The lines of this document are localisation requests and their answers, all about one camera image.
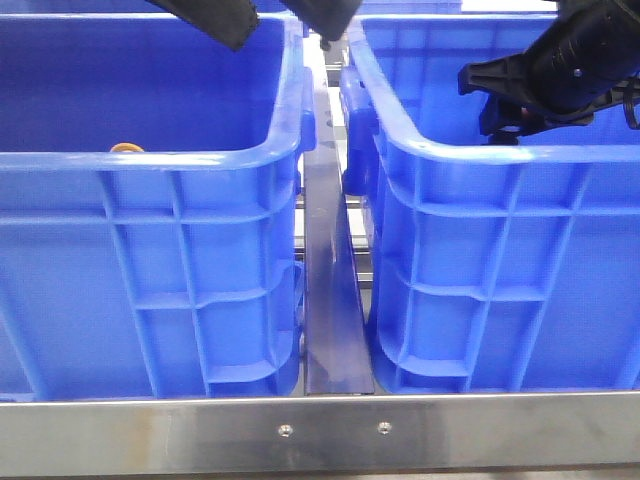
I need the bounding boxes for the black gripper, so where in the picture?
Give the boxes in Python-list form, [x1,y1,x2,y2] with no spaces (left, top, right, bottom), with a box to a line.
[458,1,639,136]

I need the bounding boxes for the red mushroom push button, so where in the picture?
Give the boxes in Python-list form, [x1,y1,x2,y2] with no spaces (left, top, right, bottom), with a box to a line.
[488,131,519,146]

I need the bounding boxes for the yellow mushroom push button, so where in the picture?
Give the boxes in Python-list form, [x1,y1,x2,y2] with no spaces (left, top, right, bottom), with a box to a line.
[110,142,144,153]

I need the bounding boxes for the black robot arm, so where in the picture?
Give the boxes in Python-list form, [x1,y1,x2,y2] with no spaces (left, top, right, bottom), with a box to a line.
[147,1,639,140]

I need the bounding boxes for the right blue plastic bin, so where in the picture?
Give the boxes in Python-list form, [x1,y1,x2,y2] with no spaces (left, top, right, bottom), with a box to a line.
[341,15,639,393]

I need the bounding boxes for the blue plastic bin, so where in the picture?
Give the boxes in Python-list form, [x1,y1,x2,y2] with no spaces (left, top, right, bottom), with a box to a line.
[341,15,639,393]
[1,14,315,402]

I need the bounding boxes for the left blue plastic bin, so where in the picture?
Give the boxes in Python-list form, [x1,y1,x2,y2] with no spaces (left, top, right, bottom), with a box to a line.
[1,14,315,402]

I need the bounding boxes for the black cable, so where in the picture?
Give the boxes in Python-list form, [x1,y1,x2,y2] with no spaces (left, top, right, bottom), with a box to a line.
[619,79,640,130]

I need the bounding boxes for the steel front rail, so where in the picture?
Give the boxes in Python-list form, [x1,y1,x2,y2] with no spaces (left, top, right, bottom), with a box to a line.
[1,392,639,477]

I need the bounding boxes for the right rail screw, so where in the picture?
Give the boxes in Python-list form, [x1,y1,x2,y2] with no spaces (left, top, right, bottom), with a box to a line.
[377,421,393,435]

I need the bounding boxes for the rail screw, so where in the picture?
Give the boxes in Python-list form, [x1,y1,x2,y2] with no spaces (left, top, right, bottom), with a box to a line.
[278,424,293,438]
[377,421,393,435]

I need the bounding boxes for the left rail screw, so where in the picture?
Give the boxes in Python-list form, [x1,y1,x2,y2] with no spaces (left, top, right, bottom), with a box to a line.
[278,424,293,438]

